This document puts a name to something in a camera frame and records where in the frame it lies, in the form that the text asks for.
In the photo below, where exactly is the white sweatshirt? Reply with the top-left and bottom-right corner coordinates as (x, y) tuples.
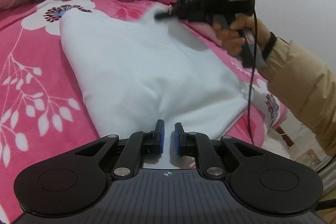
(59, 4), (250, 169)

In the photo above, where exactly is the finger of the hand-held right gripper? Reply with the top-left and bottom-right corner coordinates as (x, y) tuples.
(155, 9), (179, 20)

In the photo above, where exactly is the person's right forearm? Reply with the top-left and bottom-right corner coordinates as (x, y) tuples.
(259, 38), (336, 157)

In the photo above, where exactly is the white fleece cloth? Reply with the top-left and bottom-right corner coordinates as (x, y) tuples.
(262, 127), (292, 159)

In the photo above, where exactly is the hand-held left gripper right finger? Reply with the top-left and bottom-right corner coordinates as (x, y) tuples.
(175, 122), (264, 180)

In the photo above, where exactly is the pink floral fleece blanket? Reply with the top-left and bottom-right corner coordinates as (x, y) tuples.
(0, 0), (289, 203)

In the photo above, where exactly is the black cable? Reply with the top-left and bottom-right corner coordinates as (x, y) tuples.
(247, 10), (259, 146)

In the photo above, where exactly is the person's right hand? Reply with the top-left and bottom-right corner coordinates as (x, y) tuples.
(212, 14), (272, 57)

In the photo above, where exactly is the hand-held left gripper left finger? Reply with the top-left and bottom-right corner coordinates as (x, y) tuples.
(75, 119), (165, 180)

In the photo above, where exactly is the black wristband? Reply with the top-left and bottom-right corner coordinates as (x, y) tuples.
(262, 32), (277, 60)

